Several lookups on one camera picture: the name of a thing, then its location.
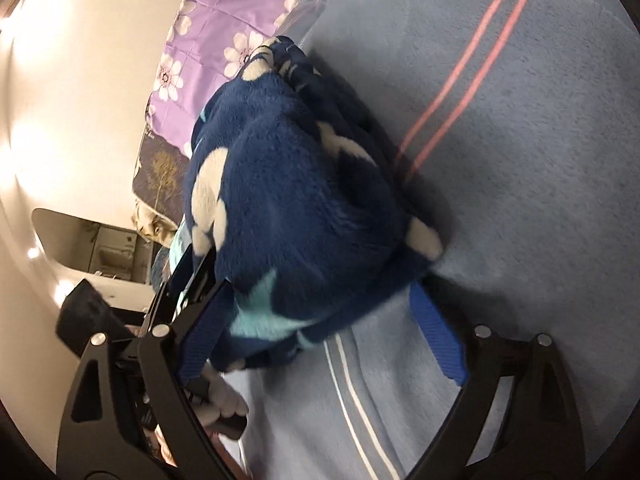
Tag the beige crumpled cloth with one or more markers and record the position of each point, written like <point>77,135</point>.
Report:
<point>152,226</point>

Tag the purple floral pillow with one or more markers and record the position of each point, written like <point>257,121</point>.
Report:
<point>206,45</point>

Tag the navy star fleece pajama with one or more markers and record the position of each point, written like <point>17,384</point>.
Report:
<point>288,192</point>

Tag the blue plaid bed blanket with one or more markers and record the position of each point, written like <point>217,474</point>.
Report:
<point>515,123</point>

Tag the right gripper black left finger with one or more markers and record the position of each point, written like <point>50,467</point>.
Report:
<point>161,465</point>

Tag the dark tree pattern pillow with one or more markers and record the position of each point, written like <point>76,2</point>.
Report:
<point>159,175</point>

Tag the left white gloved hand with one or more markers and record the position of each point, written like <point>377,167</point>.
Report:
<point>223,400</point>

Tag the teal patterned bed sheet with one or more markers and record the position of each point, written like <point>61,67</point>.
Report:
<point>181,258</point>

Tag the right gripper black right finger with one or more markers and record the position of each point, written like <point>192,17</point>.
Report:
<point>514,416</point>

